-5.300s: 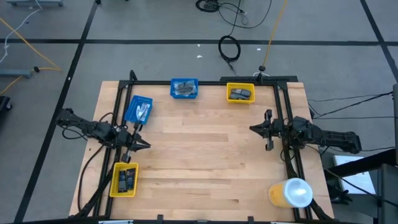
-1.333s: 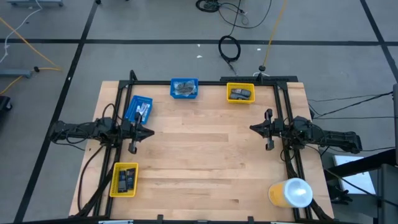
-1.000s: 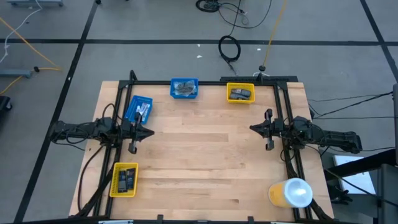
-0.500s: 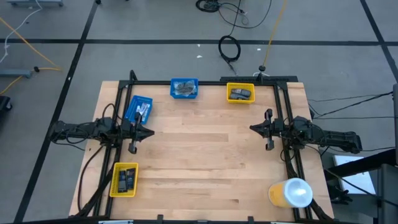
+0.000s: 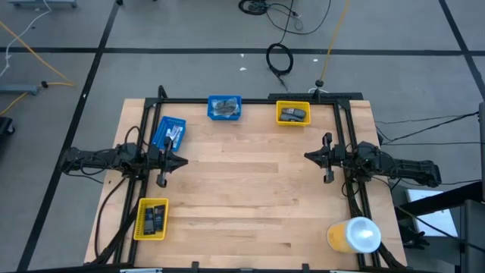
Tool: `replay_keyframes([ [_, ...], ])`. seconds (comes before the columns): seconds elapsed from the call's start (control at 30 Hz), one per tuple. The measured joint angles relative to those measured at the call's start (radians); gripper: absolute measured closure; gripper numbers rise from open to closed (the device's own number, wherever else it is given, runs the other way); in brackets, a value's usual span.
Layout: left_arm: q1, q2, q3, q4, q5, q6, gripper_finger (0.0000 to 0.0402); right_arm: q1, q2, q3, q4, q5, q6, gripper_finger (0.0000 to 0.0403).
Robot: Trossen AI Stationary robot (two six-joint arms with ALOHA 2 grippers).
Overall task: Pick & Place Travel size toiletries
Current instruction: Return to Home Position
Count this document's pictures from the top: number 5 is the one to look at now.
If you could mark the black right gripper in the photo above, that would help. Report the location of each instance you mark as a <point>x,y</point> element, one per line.
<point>335,157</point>

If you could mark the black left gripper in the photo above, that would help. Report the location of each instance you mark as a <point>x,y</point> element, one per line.
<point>161,159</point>

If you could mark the dark blue toiletry tube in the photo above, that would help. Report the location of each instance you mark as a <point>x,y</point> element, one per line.
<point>160,218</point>

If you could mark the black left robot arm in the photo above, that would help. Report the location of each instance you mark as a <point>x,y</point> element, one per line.
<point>94,157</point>

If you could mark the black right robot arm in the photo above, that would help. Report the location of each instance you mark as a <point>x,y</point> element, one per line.
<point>398,168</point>

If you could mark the blue plastic basket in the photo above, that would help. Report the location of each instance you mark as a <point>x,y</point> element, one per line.
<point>159,130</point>
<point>210,117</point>

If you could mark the yellow plastic basket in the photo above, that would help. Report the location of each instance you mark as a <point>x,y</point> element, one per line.
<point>278,123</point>
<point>138,220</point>

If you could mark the black stand foot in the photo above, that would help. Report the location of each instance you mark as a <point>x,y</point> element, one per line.
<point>319,82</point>

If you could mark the black beam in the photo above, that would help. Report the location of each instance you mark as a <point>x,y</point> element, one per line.
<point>435,199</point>

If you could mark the black clamp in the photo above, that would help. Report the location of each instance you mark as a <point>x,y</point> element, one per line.
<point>415,239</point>

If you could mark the white sheet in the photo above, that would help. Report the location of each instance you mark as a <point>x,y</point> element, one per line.
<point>439,223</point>

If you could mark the gray base bar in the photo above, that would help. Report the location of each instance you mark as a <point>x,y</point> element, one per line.
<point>19,89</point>
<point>45,3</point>

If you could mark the black caster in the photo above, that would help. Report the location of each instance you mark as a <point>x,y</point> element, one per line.
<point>5,127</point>

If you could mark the black aluminium table frame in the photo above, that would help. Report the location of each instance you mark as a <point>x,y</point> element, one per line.
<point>257,101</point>

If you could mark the black frame clip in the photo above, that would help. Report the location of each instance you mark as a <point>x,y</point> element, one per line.
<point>195,266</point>
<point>305,267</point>

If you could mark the silver aluminium bracket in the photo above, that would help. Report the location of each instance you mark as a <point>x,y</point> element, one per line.
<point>141,270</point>
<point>343,271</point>

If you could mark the gray post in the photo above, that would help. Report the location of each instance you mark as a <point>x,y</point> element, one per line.
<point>482,151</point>

